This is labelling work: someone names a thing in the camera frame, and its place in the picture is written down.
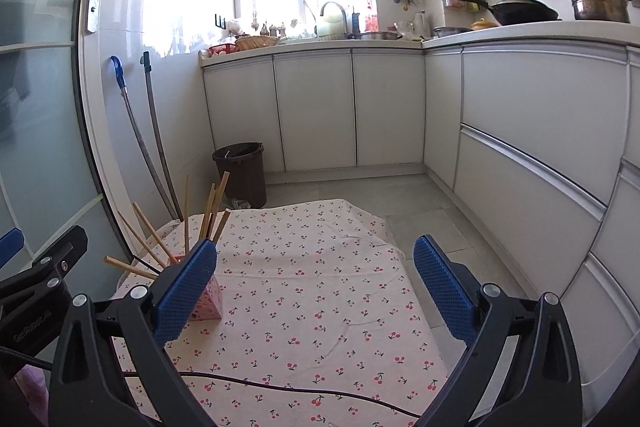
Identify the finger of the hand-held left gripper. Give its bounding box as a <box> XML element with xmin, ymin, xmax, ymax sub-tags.
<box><xmin>0</xmin><ymin>228</ymin><xmax>26</xmax><ymax>269</ymax></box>
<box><xmin>0</xmin><ymin>225</ymin><xmax>89</xmax><ymax>308</ymax></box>

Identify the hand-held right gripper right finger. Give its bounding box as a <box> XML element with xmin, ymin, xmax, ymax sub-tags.
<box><xmin>412</xmin><ymin>234</ymin><xmax>583</xmax><ymax>427</ymax></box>

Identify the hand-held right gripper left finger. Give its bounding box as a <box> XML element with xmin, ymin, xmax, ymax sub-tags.
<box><xmin>47</xmin><ymin>237</ymin><xmax>218</xmax><ymax>427</ymax></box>

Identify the pink perforated utensil holder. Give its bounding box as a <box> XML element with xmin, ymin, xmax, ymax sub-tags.
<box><xmin>167</xmin><ymin>254</ymin><xmax>223</xmax><ymax>323</ymax></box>

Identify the black chopstick with gold band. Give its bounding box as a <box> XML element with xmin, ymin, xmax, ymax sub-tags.
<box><xmin>131</xmin><ymin>258</ymin><xmax>163</xmax><ymax>277</ymax></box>

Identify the frosted glass door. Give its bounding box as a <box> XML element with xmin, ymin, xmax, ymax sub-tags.
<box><xmin>0</xmin><ymin>0</ymin><xmax>118</xmax><ymax>308</ymax></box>

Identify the dark brown trash bin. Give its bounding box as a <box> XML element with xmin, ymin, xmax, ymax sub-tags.
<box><xmin>212</xmin><ymin>142</ymin><xmax>268</xmax><ymax>209</ymax></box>

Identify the cherry print tablecloth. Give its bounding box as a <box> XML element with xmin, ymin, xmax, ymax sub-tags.
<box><xmin>107</xmin><ymin>198</ymin><xmax>451</xmax><ymax>427</ymax></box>

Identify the white drawer cabinet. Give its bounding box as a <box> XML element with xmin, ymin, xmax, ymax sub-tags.
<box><xmin>422</xmin><ymin>42</ymin><xmax>640</xmax><ymax>388</ymax></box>

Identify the wicker basket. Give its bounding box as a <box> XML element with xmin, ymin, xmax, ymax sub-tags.
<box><xmin>234</xmin><ymin>36</ymin><xmax>281</xmax><ymax>52</ymax></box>

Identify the white kitchen countertop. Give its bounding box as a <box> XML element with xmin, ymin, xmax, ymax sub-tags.
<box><xmin>199</xmin><ymin>19</ymin><xmax>640</xmax><ymax>68</ymax></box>

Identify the curved metal faucet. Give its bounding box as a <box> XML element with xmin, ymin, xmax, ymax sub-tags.
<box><xmin>320</xmin><ymin>1</ymin><xmax>349</xmax><ymax>38</ymax></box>

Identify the pale plastic jug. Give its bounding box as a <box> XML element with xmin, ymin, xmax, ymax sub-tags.
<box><xmin>317</xmin><ymin>14</ymin><xmax>345</xmax><ymax>40</ymax></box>

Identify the black wok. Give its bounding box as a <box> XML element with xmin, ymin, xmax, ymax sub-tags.
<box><xmin>447</xmin><ymin>0</ymin><xmax>560</xmax><ymax>26</ymax></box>

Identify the black cable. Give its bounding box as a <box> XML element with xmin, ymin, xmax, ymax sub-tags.
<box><xmin>0</xmin><ymin>346</ymin><xmax>423</xmax><ymax>418</ymax></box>

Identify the mop handle with blue tip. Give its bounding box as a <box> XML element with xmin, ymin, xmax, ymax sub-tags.
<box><xmin>110</xmin><ymin>55</ymin><xmax>173</xmax><ymax>223</ymax></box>

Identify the mop handle with dark tip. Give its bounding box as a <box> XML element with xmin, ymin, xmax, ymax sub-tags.
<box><xmin>141</xmin><ymin>51</ymin><xmax>185</xmax><ymax>222</ymax></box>

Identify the metal door handle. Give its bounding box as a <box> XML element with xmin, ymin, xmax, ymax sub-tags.
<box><xmin>74</xmin><ymin>0</ymin><xmax>108</xmax><ymax>32</ymax></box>

